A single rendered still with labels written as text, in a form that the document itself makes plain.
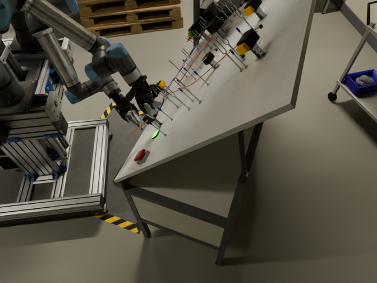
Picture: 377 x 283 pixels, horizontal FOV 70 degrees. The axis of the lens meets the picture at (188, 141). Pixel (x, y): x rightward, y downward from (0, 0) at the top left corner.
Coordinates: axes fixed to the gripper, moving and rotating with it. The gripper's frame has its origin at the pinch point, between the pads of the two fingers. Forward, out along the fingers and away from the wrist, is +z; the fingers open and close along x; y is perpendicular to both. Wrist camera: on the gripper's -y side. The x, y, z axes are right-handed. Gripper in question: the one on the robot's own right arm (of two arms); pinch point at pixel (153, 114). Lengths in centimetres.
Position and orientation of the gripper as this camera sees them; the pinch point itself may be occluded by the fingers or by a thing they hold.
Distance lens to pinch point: 129.5
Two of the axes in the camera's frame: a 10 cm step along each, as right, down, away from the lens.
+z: 4.1, 6.7, 6.1
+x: 3.1, -7.4, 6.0
